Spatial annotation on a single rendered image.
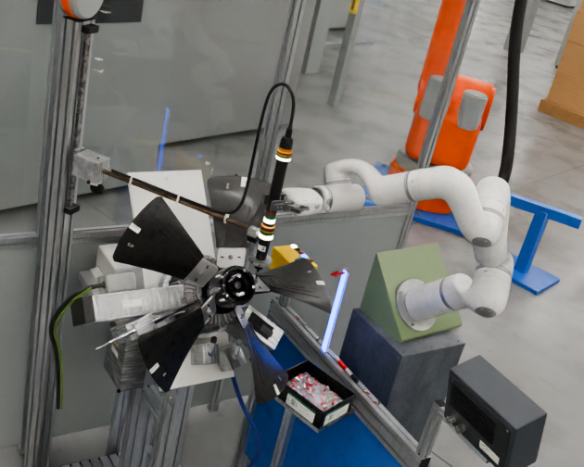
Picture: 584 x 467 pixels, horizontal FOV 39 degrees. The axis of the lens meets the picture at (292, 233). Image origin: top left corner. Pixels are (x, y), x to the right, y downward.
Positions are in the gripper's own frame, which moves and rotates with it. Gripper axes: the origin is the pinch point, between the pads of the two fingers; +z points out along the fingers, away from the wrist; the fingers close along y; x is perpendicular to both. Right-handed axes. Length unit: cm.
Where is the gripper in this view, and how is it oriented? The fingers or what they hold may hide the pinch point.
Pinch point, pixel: (272, 202)
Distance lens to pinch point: 238.4
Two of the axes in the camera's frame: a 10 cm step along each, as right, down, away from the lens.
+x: 2.2, -8.7, -4.3
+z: -8.3, 0.7, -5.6
